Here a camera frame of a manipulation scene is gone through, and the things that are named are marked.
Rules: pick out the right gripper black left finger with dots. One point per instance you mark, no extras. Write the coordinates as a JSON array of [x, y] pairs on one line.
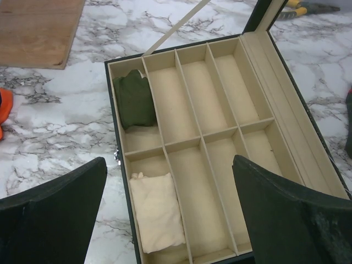
[[53, 222]]

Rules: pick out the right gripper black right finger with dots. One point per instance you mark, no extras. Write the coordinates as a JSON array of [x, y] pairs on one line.
[[288, 222]]

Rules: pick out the navy orange underwear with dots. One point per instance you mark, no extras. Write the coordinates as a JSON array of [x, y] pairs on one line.
[[6, 104]]

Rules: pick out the cream rolled underwear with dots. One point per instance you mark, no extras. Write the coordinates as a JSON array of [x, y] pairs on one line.
[[157, 211]]

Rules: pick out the green rolled underwear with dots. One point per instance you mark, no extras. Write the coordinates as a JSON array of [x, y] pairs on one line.
[[134, 99]]

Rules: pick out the black compartment organizer box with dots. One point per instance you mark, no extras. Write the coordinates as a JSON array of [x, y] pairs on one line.
[[213, 100]]

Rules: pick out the wooden board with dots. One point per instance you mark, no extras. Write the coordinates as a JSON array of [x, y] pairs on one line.
[[38, 34]]

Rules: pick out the yellow handled pliers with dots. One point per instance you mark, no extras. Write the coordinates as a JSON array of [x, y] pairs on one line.
[[300, 8]]

